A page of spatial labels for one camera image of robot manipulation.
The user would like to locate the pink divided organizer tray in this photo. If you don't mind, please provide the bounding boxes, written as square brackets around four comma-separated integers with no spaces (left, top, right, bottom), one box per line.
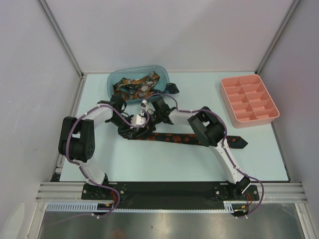
[220,74,280,128]

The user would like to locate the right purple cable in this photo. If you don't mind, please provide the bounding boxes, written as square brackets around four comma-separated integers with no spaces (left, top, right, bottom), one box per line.
[146,92,265,219]

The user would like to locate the black tie orange flowers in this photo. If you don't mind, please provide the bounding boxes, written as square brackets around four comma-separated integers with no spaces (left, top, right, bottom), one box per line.
[134,132,248,149]

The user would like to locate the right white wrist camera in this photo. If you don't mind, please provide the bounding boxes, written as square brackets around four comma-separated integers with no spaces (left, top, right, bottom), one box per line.
[141,100,150,112]

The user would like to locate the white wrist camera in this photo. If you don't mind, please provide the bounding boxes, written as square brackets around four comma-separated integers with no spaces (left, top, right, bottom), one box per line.
[131,112,149,128]
[141,100,150,112]

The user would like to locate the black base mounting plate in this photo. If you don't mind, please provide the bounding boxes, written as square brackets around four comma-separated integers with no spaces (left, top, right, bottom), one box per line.
[81,181,259,210]

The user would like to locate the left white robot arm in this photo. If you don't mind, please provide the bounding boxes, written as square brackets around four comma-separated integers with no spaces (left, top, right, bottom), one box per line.
[58,96,133,199]

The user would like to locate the purple cable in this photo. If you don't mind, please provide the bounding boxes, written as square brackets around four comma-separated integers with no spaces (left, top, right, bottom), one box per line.
[66,104,150,220]
[146,92,265,219]

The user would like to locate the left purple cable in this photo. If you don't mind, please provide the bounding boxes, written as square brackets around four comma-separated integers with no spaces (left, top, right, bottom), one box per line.
[66,104,150,220]

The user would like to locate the brown grey floral tie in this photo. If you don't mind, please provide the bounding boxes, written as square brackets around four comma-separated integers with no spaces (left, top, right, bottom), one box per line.
[113,71,160,101]

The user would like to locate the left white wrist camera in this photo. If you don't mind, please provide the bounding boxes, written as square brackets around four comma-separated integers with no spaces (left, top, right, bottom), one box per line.
[131,112,149,128]

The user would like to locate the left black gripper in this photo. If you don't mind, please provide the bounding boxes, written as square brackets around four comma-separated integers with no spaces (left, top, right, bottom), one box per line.
[108,114,137,138]

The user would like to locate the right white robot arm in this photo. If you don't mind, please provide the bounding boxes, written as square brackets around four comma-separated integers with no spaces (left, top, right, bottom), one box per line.
[134,97,251,200]

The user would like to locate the aluminium frame rail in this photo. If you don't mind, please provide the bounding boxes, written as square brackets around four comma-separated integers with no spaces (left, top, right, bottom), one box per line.
[36,182,308,203]

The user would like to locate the dark navy patterned tie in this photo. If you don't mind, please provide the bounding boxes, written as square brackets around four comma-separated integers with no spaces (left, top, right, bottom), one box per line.
[126,83,180,97]

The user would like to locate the blue plastic tub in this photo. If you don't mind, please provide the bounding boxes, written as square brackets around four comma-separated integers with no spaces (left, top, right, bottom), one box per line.
[107,65,171,101]

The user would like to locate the white slotted cable duct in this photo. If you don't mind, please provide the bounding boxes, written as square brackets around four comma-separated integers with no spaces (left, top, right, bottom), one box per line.
[46,202,244,214]

